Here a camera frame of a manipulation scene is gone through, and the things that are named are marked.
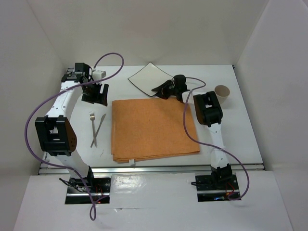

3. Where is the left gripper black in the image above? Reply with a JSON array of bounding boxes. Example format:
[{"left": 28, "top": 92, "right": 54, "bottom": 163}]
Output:
[{"left": 81, "top": 81, "right": 108, "bottom": 106}]

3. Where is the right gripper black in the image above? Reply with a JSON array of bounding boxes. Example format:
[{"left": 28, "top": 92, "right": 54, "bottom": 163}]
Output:
[{"left": 152, "top": 81, "right": 178, "bottom": 101}]

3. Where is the silver fork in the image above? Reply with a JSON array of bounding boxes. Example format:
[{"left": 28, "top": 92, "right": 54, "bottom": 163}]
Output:
[{"left": 90, "top": 112, "right": 97, "bottom": 146}]

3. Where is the silver knife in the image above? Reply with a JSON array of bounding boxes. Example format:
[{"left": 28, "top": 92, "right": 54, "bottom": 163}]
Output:
[{"left": 90, "top": 114, "right": 106, "bottom": 148}]

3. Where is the white square plate black rim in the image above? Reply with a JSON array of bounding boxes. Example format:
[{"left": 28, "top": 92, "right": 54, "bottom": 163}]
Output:
[{"left": 128, "top": 63, "right": 173, "bottom": 97}]

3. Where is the orange cloth placemat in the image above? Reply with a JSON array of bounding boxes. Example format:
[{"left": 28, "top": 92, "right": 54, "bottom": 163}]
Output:
[{"left": 111, "top": 98, "right": 200, "bottom": 163}]

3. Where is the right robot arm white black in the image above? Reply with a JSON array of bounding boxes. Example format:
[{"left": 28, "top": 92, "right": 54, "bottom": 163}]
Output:
[{"left": 152, "top": 75, "right": 234, "bottom": 189}]

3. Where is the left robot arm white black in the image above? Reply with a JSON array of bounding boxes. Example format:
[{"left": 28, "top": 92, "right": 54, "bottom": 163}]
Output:
[{"left": 35, "top": 63, "right": 109, "bottom": 192}]

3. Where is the beige paper cup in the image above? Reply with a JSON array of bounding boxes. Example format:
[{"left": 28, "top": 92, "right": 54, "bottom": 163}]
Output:
[{"left": 214, "top": 85, "right": 230, "bottom": 105}]

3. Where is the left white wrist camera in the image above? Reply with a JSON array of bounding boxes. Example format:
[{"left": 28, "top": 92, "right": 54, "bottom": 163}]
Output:
[{"left": 92, "top": 70, "right": 106, "bottom": 81}]

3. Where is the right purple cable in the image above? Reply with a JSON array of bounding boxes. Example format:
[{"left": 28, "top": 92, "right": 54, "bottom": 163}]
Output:
[{"left": 183, "top": 77, "right": 250, "bottom": 201}]

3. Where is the purple cable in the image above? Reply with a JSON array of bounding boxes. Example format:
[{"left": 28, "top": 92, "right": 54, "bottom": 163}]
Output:
[
  {"left": 25, "top": 52, "right": 125, "bottom": 221},
  {"left": 183, "top": 77, "right": 250, "bottom": 201}
]

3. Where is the aluminium left rail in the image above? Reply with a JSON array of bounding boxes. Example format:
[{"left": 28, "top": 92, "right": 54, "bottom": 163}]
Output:
[{"left": 35, "top": 71, "right": 81, "bottom": 172}]

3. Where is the aluminium rail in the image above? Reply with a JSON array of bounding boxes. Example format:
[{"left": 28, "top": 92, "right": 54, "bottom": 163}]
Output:
[
  {"left": 35, "top": 71, "right": 81, "bottom": 172},
  {"left": 38, "top": 164, "right": 265, "bottom": 175}
]

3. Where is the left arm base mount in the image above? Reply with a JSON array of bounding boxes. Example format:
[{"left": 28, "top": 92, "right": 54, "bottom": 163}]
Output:
[{"left": 59, "top": 174, "right": 113, "bottom": 205}]

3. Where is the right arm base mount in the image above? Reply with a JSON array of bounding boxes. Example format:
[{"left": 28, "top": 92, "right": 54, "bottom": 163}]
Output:
[{"left": 191, "top": 174, "right": 241, "bottom": 202}]

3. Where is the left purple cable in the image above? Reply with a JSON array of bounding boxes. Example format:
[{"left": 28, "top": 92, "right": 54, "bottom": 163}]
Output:
[{"left": 25, "top": 52, "right": 125, "bottom": 221}]

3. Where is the aluminium front rail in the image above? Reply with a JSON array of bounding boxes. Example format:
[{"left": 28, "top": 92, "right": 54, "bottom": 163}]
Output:
[{"left": 38, "top": 164, "right": 265, "bottom": 175}]

